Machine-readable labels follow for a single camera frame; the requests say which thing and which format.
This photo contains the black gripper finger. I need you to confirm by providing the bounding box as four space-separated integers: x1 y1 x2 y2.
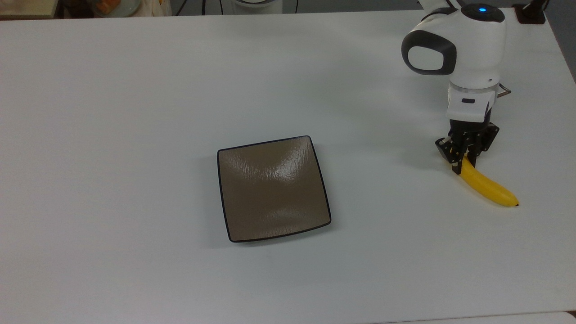
468 122 500 159
435 135 467 175

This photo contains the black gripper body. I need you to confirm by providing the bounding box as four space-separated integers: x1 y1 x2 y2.
449 117 492 140

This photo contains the yellow banana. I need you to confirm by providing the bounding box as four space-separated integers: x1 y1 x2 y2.
458 155 520 208

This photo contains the square brown ceramic plate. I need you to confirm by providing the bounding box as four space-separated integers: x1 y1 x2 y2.
216 135 333 244

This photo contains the light wooden board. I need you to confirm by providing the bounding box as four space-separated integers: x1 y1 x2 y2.
0 0 59 19

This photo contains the white robot base ring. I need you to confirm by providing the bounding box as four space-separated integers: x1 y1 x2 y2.
231 0 285 14

